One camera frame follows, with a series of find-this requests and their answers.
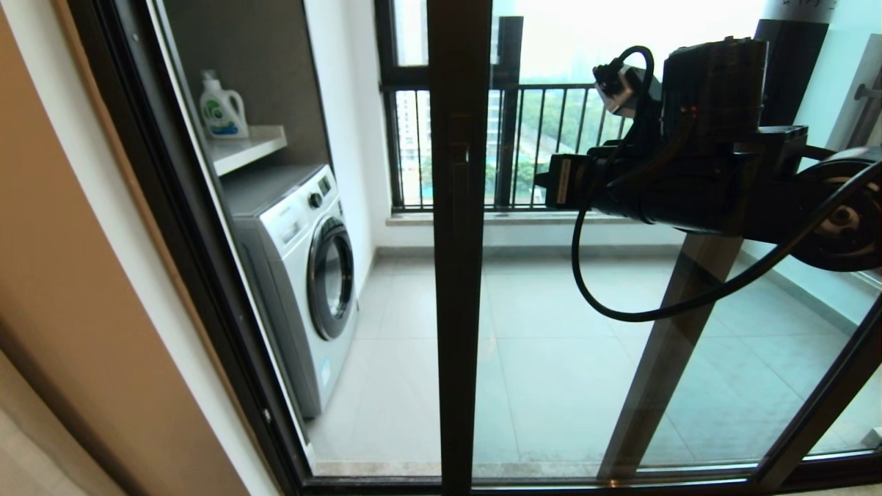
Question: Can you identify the long stone window sill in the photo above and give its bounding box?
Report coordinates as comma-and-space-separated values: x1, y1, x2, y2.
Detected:
386, 211, 690, 228

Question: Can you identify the white front-load washing machine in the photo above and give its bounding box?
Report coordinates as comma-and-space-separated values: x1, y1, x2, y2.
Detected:
220, 163, 359, 421

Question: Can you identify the dark brown fixed glass door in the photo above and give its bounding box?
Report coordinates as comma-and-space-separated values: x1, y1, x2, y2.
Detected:
598, 0, 882, 483

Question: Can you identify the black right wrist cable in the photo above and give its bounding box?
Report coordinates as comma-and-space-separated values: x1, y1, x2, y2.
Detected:
571, 45, 882, 323

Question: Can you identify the white wall shelf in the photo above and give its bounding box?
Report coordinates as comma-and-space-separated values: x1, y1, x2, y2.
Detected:
207, 124, 288, 177

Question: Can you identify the dark brown sliding glass door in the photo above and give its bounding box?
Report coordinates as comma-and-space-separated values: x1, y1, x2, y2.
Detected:
427, 0, 882, 496

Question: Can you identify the white detergent bottle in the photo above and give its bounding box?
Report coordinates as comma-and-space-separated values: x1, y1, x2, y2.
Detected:
198, 69, 250, 141

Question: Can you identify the dark framed sliding glass door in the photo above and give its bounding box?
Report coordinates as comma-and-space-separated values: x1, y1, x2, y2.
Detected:
65, 0, 882, 496

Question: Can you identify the dark brown door handle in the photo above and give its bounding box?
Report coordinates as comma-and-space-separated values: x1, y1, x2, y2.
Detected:
447, 117, 472, 231

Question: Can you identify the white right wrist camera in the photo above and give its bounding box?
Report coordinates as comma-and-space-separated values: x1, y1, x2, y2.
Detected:
593, 61, 652, 118

